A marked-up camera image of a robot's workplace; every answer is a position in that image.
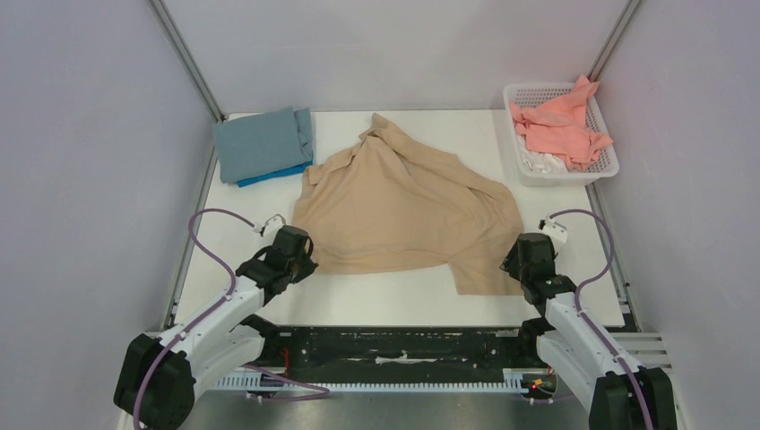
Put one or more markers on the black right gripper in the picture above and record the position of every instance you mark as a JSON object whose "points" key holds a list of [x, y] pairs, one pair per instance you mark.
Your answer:
{"points": [[513, 263]]}

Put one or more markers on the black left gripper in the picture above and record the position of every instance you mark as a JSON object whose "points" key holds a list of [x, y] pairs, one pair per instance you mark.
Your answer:
{"points": [[307, 268]]}

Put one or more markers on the beige t shirt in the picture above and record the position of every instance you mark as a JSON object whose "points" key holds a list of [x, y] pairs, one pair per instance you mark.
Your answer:
{"points": [[390, 203]]}

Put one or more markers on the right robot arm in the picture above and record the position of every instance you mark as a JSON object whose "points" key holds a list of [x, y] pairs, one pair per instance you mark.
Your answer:
{"points": [[614, 387]]}

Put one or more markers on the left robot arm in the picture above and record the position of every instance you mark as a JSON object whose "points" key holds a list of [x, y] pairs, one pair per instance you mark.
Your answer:
{"points": [[163, 376]]}

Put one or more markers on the bright blue folded t shirt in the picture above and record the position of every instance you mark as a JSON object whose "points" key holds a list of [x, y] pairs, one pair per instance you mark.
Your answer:
{"points": [[291, 171]]}

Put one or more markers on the white t shirt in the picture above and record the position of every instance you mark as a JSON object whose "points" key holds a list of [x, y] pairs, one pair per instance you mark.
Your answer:
{"points": [[540, 162]]}

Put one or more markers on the grey-blue folded t shirt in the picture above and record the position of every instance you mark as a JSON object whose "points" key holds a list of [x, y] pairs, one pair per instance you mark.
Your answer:
{"points": [[260, 144]]}

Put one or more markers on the white plastic laundry basket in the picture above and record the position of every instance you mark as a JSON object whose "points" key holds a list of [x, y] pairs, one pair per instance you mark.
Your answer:
{"points": [[531, 95]]}

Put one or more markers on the pink t shirt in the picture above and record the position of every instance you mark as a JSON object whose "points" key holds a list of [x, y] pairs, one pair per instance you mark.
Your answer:
{"points": [[557, 129]]}

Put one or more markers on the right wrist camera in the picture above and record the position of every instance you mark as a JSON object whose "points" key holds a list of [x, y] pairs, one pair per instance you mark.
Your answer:
{"points": [[557, 232]]}

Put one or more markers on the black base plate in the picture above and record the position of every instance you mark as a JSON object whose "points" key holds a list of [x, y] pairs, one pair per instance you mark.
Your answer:
{"points": [[375, 354]]}

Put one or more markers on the white cable duct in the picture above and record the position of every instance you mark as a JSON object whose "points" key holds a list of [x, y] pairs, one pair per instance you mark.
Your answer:
{"points": [[509, 383]]}

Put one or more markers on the aluminium frame rail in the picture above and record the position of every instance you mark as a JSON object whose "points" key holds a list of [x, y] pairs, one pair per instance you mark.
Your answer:
{"points": [[186, 59]]}

